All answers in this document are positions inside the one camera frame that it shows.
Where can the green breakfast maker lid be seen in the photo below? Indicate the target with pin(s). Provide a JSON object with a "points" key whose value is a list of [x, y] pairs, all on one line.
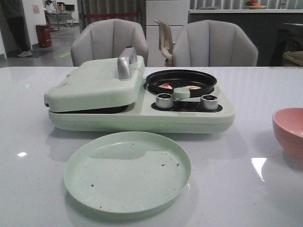
{"points": [[99, 84]]}

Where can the left silver control knob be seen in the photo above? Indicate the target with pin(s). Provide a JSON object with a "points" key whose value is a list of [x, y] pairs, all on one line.
{"points": [[164, 101]]}

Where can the left grey upholstered chair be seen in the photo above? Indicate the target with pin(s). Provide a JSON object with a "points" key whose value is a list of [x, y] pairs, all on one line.
{"points": [[107, 39]]}

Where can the right silver control knob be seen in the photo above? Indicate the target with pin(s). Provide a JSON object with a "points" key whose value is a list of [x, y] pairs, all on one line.
{"points": [[209, 102]]}

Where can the light green round plate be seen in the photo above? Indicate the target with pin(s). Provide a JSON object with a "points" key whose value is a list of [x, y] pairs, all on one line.
{"points": [[126, 173]]}

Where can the white cabinet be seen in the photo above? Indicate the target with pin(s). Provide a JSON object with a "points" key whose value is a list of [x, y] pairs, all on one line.
{"points": [[175, 13]]}

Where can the right grey upholstered chair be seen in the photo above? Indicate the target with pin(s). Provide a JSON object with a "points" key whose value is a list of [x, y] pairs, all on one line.
{"points": [[211, 43]]}

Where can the green breakfast maker base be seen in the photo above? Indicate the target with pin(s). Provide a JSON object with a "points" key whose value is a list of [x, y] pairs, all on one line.
{"points": [[140, 116]]}

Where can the pink bowl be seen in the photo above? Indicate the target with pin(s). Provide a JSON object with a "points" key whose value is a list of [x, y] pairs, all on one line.
{"points": [[288, 130]]}

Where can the silver control knob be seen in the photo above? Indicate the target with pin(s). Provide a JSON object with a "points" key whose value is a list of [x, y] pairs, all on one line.
{"points": [[164, 101], [209, 102]]}

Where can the grey kitchen counter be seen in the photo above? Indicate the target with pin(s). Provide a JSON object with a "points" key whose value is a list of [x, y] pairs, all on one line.
{"points": [[260, 25]]}

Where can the dark armchair with cushion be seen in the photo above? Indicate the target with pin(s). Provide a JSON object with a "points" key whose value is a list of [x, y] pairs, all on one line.
{"points": [[289, 38]]}

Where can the red trash bin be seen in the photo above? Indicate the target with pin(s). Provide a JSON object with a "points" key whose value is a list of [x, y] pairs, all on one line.
{"points": [[43, 35]]}

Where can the beige plastic chair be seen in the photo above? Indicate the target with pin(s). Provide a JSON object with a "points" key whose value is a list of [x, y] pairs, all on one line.
{"points": [[165, 42]]}

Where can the fruit plate on counter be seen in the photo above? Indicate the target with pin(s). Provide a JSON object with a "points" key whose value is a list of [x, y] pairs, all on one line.
{"points": [[252, 4]]}

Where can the grey upholstered chair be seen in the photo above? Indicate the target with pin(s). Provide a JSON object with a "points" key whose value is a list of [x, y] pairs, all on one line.
{"points": [[211, 43], [107, 39]]}

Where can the orange cooked shrimp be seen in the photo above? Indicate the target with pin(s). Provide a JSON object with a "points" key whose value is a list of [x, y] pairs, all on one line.
{"points": [[165, 86]]}

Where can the person in grey shirt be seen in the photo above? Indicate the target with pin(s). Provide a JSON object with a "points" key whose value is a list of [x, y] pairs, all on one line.
{"points": [[13, 14]]}

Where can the black round frying pan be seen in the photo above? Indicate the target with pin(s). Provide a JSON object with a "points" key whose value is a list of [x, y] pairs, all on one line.
{"points": [[180, 78]]}

